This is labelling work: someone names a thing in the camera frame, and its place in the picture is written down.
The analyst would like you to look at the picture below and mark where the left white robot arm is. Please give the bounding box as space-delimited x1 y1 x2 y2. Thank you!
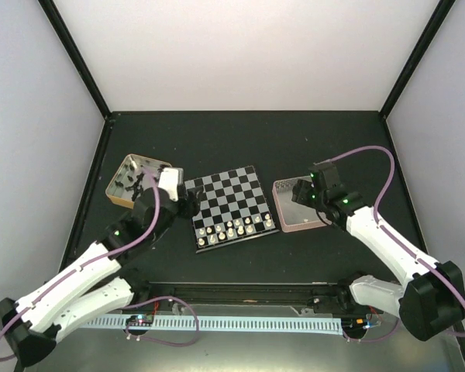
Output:
0 184 204 367

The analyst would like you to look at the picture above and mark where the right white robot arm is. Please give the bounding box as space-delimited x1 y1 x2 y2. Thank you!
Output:
291 162 465 341

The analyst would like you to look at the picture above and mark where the black white chess board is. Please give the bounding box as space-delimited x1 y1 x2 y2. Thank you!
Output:
185 165 278 253

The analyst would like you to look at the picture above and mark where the small circuit board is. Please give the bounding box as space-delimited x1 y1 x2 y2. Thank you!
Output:
126 314 153 327

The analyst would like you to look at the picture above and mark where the pink tin box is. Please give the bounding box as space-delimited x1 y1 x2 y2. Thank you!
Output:
272 176 329 233

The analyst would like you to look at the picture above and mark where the gold tin box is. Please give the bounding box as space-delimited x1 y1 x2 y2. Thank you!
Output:
105 153 171 209

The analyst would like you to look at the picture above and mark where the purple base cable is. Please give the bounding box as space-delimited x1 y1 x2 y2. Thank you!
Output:
124 296 201 346

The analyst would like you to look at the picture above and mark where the black aluminium frame rail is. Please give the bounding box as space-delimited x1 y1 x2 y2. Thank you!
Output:
141 283 353 312

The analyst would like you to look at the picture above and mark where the white slotted cable duct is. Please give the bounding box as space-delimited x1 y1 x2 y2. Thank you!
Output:
82 314 343 336

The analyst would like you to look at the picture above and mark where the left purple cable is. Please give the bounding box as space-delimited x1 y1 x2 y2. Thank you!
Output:
0 168 162 362

